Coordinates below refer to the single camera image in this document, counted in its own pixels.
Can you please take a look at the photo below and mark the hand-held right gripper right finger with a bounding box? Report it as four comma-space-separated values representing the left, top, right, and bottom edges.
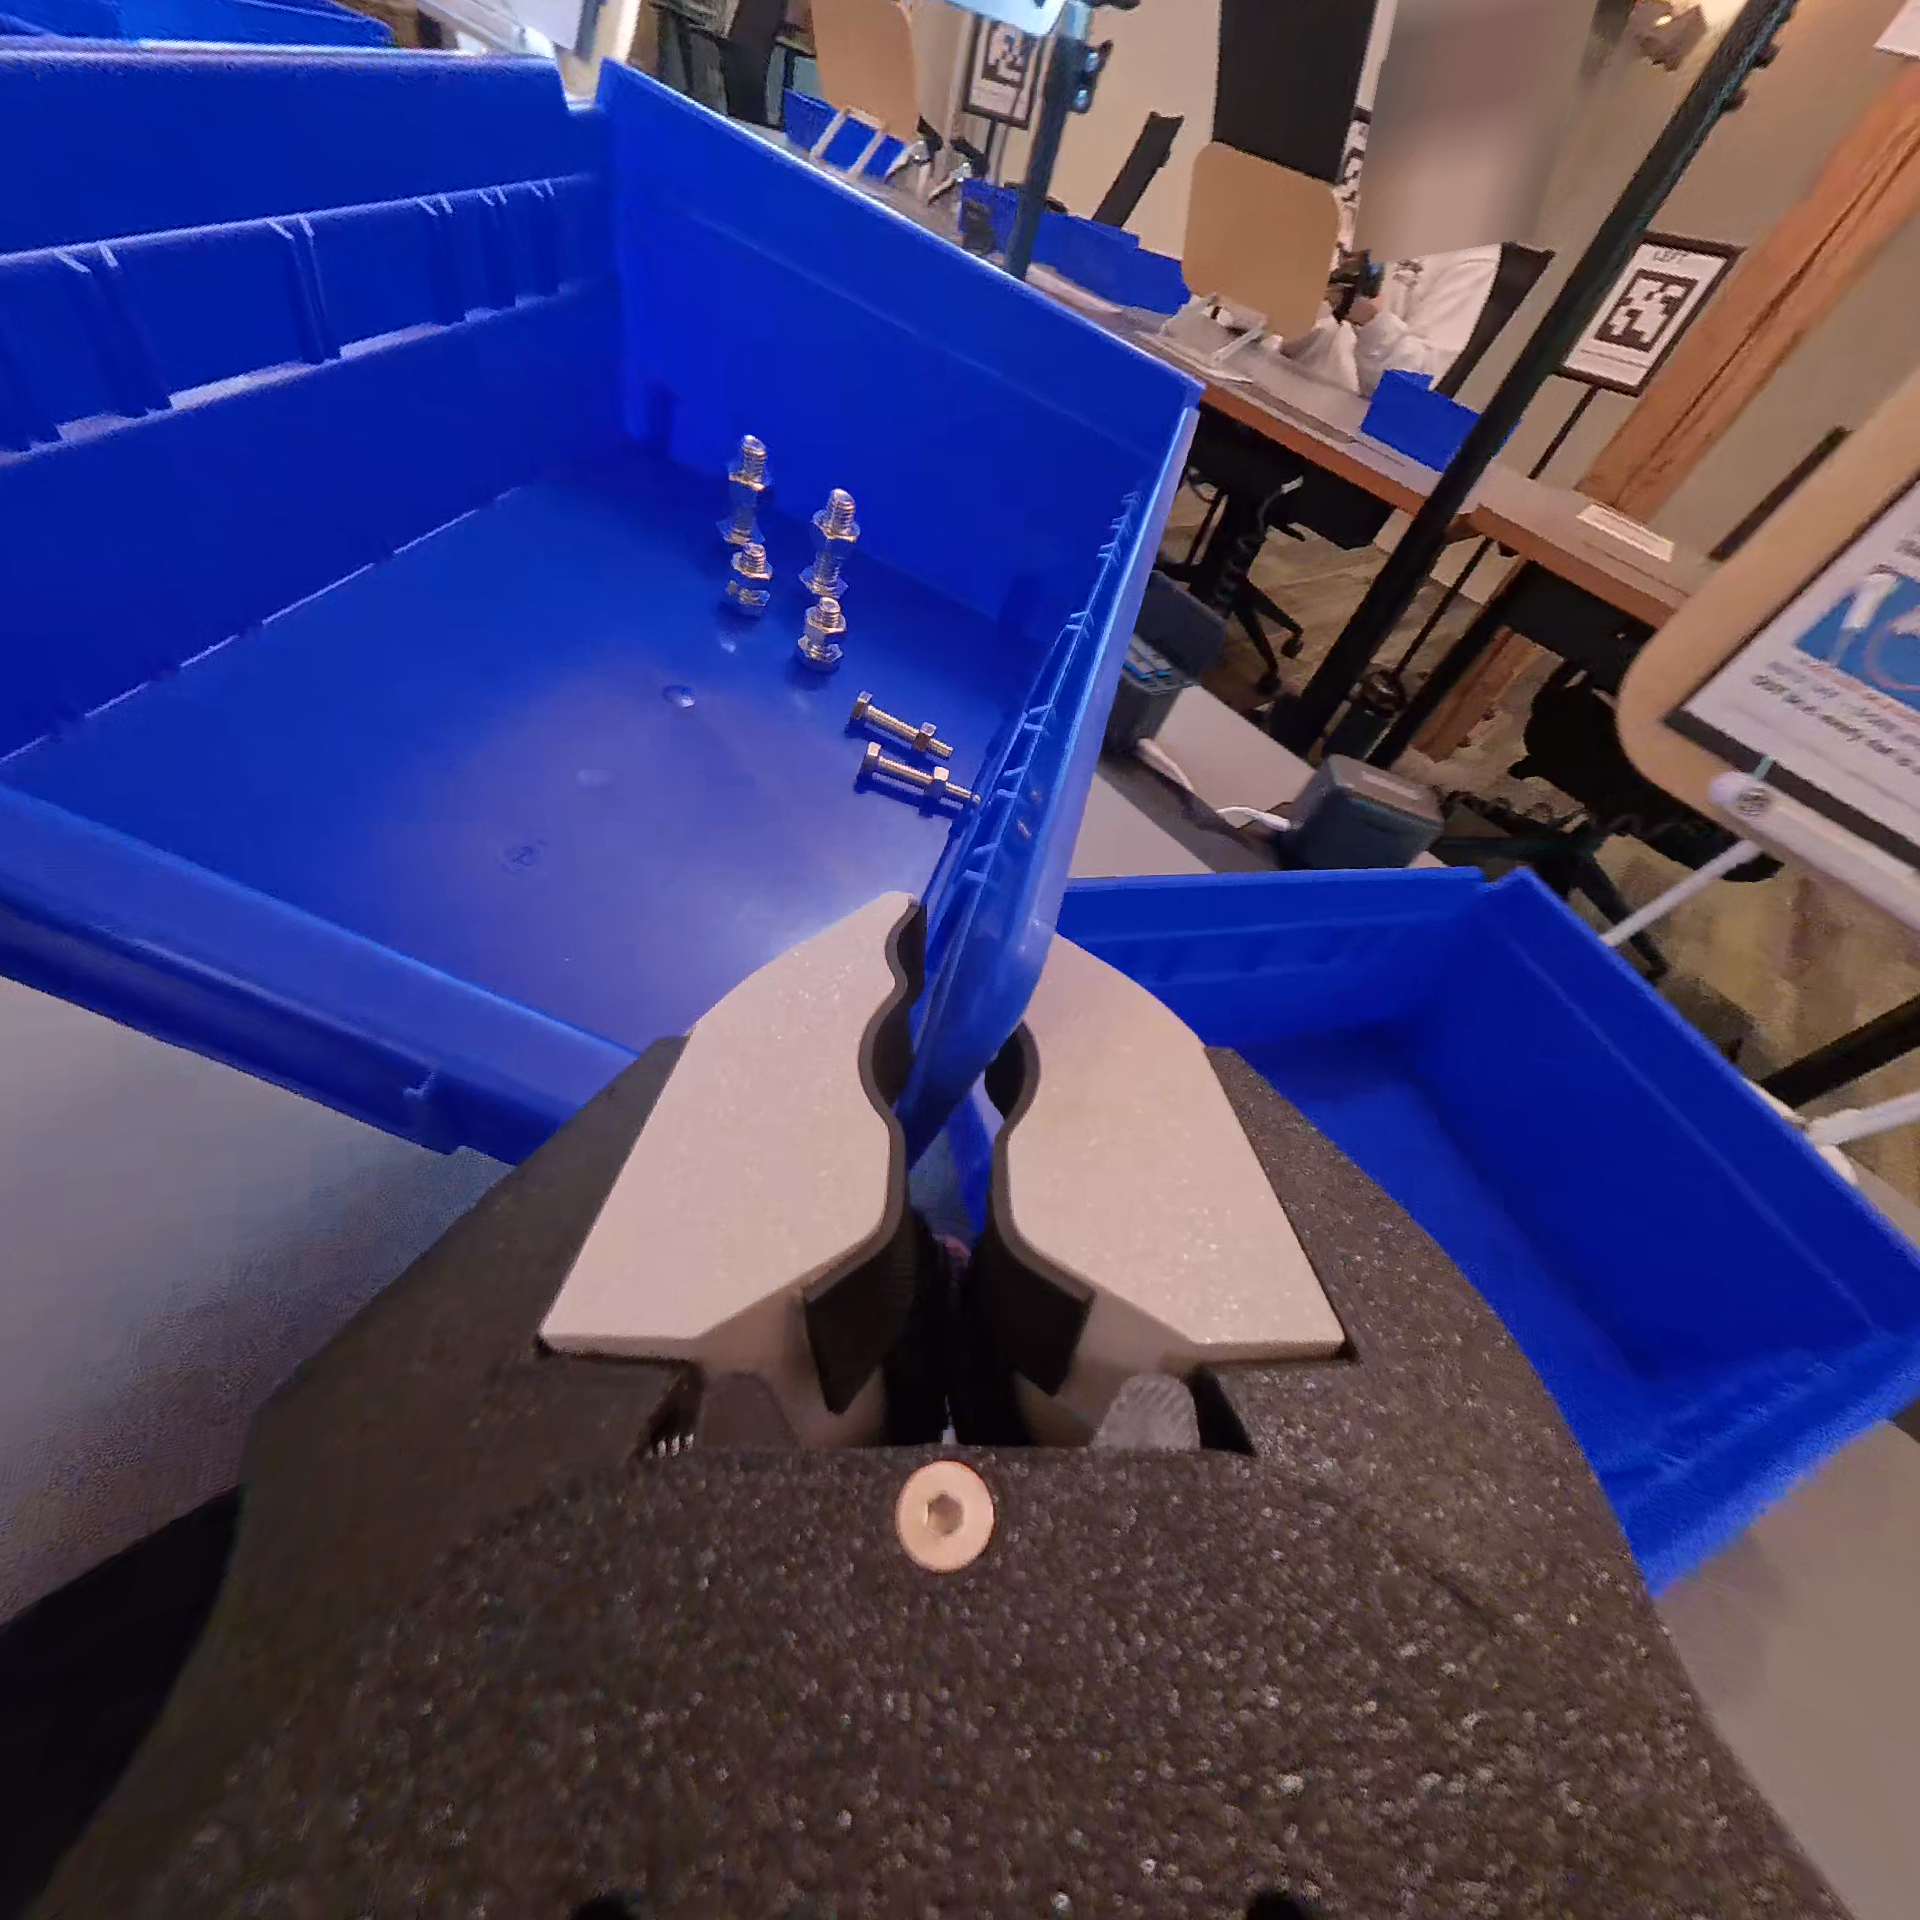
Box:
977, 938, 1353, 1412

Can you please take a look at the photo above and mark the white cable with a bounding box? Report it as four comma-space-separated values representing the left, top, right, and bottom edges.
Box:
1136, 737, 1322, 842

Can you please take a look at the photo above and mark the long wooden desk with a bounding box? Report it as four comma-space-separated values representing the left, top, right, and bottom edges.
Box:
992, 257, 1713, 752

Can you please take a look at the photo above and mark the black monitor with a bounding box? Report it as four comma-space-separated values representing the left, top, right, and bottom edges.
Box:
1209, 0, 1384, 176

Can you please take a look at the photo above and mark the white sign stand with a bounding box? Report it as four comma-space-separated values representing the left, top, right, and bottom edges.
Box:
1591, 767, 1920, 1156

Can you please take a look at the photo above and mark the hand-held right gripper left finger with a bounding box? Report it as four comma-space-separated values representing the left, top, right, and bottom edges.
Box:
541, 896, 917, 1412

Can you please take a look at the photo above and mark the black and blue device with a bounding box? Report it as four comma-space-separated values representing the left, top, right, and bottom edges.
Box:
1105, 639, 1195, 752

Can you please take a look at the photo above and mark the blue plastic bin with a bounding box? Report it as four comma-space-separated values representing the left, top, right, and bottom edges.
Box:
0, 33, 1209, 1232
961, 180, 1195, 317
781, 92, 903, 167
1368, 370, 1482, 473
1052, 865, 1920, 1593

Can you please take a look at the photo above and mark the instruction sign board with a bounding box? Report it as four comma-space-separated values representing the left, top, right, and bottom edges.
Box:
1621, 376, 1920, 932

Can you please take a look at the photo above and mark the grey tool case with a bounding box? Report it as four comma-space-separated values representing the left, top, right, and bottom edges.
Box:
1285, 757, 1449, 873

